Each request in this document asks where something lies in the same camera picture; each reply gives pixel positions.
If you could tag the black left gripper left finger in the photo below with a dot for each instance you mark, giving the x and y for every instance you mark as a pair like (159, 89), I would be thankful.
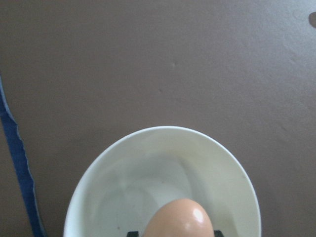
(133, 234)

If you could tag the white ceramic bowl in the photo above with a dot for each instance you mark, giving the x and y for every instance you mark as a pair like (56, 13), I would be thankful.
(127, 183)

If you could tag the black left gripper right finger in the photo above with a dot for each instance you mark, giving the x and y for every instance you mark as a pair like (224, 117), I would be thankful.
(218, 233)

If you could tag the brown egg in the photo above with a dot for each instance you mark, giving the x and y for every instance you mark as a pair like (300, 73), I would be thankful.
(180, 218)

